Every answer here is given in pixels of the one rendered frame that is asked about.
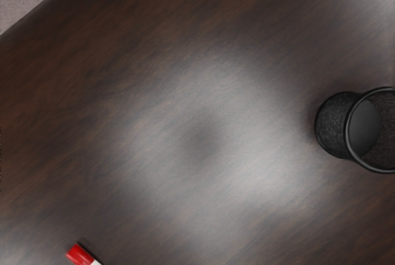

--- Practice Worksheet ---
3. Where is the black mesh pen holder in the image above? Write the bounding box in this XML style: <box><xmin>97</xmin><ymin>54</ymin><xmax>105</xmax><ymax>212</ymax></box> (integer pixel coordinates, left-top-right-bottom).
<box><xmin>314</xmin><ymin>86</ymin><xmax>395</xmax><ymax>174</ymax></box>

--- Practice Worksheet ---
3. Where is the red and white marker pen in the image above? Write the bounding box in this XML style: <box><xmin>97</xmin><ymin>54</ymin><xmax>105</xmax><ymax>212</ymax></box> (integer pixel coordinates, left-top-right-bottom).
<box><xmin>65</xmin><ymin>243</ymin><xmax>102</xmax><ymax>265</ymax></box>

